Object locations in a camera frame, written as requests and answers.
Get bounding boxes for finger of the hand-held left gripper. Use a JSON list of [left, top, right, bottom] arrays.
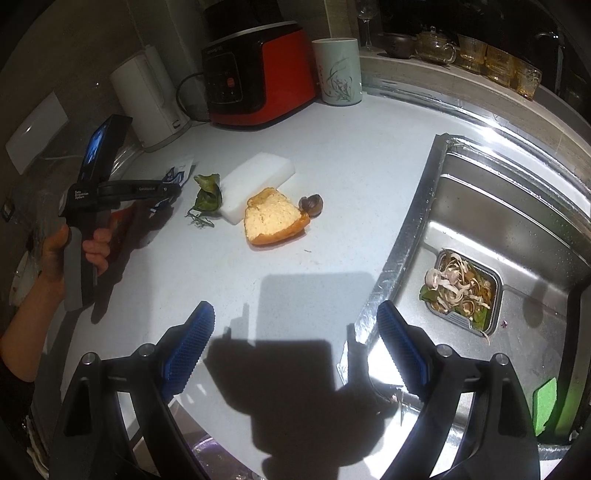
[[98, 178, 184, 196], [109, 194, 180, 210]]

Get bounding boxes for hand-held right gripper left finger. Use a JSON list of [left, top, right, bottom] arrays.
[[53, 300, 216, 480]]

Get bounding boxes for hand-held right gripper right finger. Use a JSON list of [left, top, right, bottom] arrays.
[[376, 300, 541, 480]]

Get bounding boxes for blue white carton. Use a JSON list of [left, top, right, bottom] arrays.
[[148, 157, 195, 215]]

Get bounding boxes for bin with purple bag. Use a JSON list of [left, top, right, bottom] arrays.
[[191, 434, 259, 480]]

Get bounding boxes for person's left forearm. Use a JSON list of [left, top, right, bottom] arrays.
[[0, 272, 68, 384]]

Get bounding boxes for person's left hand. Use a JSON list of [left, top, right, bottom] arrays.
[[41, 225, 114, 284]]

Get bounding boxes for green leaf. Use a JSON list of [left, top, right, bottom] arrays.
[[186, 173, 223, 228]]

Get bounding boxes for white electric kettle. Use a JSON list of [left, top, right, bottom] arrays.
[[110, 46, 191, 153]]

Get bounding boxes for metal container with food scraps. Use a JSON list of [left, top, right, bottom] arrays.
[[420, 248, 504, 334]]

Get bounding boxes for white foam block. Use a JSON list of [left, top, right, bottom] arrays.
[[217, 154, 296, 225]]

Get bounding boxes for large bread piece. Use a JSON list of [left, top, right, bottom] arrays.
[[244, 187, 311, 246]]

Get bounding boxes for green sponge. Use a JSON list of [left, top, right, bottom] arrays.
[[531, 376, 559, 437]]

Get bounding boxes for brown mushroom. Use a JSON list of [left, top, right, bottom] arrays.
[[298, 194, 324, 219]]

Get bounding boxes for black and red blender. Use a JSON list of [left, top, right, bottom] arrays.
[[203, 0, 318, 130]]

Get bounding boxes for stainless steel sink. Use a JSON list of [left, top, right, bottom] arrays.
[[355, 134, 591, 453]]

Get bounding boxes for floral ceramic cup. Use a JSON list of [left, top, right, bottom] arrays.
[[311, 37, 363, 106]]

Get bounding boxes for clear wine glass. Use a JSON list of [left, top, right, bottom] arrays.
[[358, 0, 377, 51]]

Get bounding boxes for dark clay teacup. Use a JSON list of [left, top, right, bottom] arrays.
[[381, 32, 419, 61]]

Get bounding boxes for glass teapot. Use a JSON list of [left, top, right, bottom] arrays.
[[416, 25, 458, 65]]

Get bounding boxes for white wall outlet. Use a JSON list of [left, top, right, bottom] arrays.
[[6, 92, 70, 174]]

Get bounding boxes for black power cord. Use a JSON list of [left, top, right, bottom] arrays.
[[175, 71, 211, 125]]

